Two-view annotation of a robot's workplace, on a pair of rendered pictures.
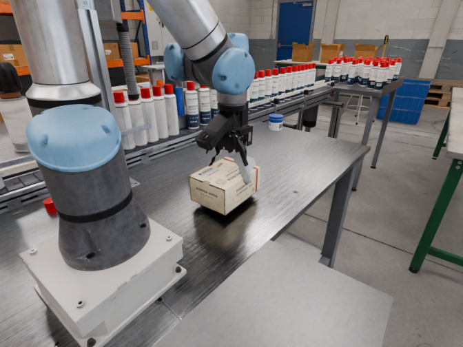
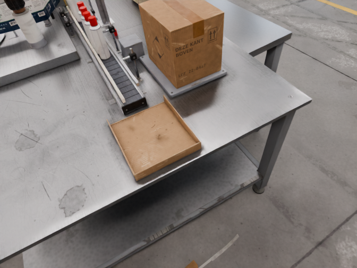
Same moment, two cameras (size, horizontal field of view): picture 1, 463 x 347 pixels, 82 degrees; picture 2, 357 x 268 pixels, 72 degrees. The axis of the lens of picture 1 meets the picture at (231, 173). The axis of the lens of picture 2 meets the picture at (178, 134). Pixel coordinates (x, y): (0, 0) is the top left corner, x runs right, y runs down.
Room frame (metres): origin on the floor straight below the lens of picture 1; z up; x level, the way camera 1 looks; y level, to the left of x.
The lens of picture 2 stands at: (-0.31, 1.66, 1.57)
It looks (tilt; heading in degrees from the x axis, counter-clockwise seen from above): 50 degrees down; 296
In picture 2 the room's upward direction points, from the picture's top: 8 degrees counter-clockwise
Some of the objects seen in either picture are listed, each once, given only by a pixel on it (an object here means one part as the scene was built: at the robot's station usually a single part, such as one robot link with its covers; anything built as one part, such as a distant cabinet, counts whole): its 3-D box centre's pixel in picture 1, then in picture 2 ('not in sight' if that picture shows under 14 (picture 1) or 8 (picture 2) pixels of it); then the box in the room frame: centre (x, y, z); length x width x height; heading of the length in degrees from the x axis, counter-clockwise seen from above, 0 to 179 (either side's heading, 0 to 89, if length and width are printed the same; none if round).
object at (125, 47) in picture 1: (128, 63); not in sight; (0.86, 0.31, 1.18); 0.04 x 0.04 x 0.21
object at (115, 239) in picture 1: (101, 216); not in sight; (0.38, 0.23, 0.97); 0.15 x 0.15 x 0.10
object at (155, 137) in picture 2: not in sight; (151, 133); (0.05, 1.14, 0.85); 0.30 x 0.26 x 0.04; 139
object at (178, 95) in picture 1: (179, 104); not in sight; (1.18, 0.23, 0.98); 0.03 x 0.03 x 0.16
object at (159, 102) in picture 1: (159, 113); not in sight; (1.05, 0.29, 0.98); 0.05 x 0.05 x 0.20
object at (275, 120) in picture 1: (275, 122); not in sight; (1.32, -0.22, 0.86); 0.07 x 0.07 x 0.07
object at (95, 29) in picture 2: not in sight; (99, 38); (0.48, 0.77, 0.98); 0.05 x 0.05 x 0.20
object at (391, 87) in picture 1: (347, 127); not in sight; (2.52, -1.13, 0.46); 0.73 x 0.62 x 0.93; 139
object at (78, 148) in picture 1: (83, 155); not in sight; (0.38, 0.23, 1.09); 0.13 x 0.12 x 0.14; 32
